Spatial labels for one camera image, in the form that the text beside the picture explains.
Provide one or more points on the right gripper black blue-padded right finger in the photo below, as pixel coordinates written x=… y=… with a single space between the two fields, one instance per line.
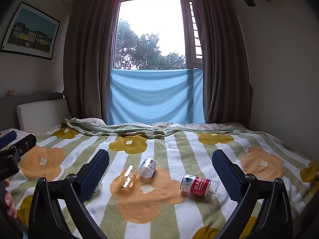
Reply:
x=274 y=219

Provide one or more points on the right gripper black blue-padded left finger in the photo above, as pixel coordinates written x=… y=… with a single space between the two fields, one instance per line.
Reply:
x=46 y=219

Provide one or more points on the red-label plastic water bottle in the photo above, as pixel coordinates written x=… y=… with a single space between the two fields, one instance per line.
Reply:
x=199 y=186

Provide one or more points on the amber clear plastic cup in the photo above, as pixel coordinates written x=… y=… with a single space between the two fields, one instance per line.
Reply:
x=127 y=176

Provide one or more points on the person's left hand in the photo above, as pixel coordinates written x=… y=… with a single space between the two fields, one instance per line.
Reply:
x=10 y=208

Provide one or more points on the white pillow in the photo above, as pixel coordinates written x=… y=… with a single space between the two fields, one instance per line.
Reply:
x=41 y=116

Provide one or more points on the small orange figurine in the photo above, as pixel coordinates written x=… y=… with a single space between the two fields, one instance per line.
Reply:
x=11 y=93

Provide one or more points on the green-tinted clear bottle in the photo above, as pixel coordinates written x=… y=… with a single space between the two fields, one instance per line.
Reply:
x=99 y=187

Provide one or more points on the floral striped blanket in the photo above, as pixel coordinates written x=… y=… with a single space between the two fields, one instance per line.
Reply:
x=156 y=207

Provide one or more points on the small white yogurt bottle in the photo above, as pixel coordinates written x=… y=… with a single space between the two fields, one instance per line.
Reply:
x=147 y=168

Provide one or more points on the framed city picture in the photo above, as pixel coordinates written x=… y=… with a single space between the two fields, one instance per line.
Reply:
x=31 y=33

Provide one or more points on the left brown curtain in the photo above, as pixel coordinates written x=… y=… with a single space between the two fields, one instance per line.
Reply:
x=88 y=57

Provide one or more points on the brown curtain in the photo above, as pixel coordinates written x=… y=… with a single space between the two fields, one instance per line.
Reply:
x=227 y=92
x=88 y=57

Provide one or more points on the light blue hanging cloth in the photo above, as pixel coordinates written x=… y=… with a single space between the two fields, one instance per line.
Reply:
x=150 y=96

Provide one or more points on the right brown curtain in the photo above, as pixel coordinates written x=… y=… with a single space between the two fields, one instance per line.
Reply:
x=227 y=92

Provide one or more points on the window with white frame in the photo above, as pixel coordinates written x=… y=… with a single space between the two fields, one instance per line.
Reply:
x=157 y=35

